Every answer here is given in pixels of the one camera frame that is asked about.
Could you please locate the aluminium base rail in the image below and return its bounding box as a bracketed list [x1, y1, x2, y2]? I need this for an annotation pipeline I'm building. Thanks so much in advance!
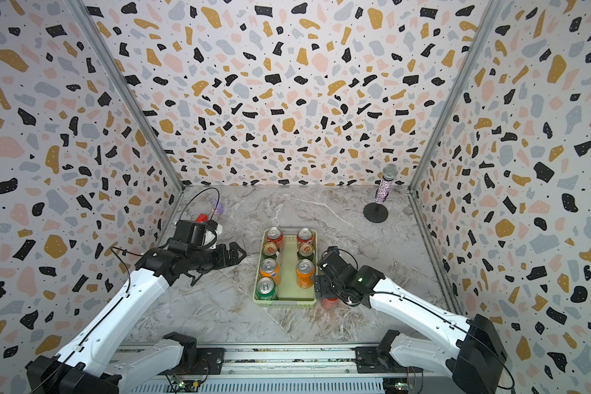
[76, 341, 496, 394]

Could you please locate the red small toy block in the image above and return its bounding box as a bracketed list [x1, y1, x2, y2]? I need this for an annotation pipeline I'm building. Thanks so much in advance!
[195, 213, 209, 223]

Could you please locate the green Sprite can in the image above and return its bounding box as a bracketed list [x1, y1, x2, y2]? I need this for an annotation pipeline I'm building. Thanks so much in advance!
[255, 277, 277, 300]

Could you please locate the glitter microphone on black stand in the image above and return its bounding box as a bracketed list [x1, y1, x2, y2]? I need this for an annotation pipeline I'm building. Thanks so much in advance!
[363, 164, 398, 223]

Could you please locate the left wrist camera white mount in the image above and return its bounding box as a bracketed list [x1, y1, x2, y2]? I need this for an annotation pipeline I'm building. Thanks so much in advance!
[173, 219, 223, 249]

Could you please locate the orange fanta can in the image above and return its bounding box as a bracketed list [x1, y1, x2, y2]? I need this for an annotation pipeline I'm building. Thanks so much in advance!
[296, 259, 315, 289]
[259, 259, 281, 286]

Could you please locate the green herbal tea can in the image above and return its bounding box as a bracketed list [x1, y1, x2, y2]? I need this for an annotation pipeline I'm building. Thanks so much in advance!
[296, 243, 315, 262]
[262, 242, 280, 261]

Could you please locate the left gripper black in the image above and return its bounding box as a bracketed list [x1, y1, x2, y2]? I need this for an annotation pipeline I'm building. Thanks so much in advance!
[188, 240, 248, 273]

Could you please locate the purple small toy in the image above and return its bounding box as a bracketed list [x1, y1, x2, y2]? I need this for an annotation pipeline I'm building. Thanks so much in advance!
[213, 200, 224, 216]

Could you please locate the red cola can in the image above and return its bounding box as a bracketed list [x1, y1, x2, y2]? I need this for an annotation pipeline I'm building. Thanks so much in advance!
[296, 228, 315, 246]
[265, 227, 284, 250]
[319, 298, 340, 310]

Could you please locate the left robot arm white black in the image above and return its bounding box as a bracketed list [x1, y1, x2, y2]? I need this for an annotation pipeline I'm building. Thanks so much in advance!
[26, 242, 246, 393]

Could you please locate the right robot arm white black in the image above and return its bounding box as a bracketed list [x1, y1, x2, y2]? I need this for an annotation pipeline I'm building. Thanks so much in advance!
[315, 247, 509, 393]

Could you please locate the light green perforated plastic basket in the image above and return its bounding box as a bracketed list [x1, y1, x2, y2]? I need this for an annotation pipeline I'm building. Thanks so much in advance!
[253, 227, 318, 307]

